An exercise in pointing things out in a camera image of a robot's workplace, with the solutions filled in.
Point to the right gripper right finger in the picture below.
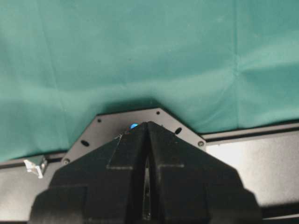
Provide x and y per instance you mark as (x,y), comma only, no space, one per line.
(189,186)

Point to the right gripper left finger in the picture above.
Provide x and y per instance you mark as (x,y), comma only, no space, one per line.
(104,186)

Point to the green table cloth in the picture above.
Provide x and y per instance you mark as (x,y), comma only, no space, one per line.
(215,64)

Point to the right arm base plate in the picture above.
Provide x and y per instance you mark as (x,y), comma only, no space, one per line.
(106,127)

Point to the silver corner bracket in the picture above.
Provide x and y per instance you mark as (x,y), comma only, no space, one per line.
(36,165)

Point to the black aluminium frame rail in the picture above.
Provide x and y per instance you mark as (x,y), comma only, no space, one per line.
(266,158)

